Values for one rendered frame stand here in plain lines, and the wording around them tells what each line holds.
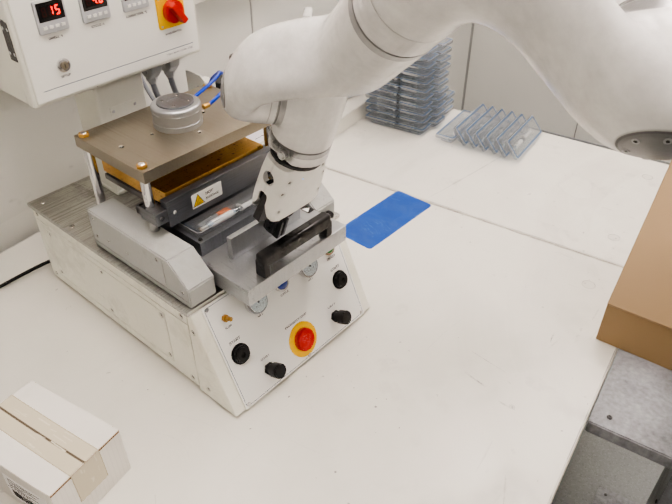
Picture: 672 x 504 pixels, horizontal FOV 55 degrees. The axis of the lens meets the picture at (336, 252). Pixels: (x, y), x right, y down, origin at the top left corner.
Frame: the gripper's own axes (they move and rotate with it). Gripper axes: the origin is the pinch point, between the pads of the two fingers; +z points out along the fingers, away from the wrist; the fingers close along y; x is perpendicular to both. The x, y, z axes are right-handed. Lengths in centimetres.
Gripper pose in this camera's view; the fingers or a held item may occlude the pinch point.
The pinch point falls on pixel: (276, 222)
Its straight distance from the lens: 99.8
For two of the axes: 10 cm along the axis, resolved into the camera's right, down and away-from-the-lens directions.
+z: -2.6, 6.1, 7.5
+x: -7.1, -6.4, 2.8
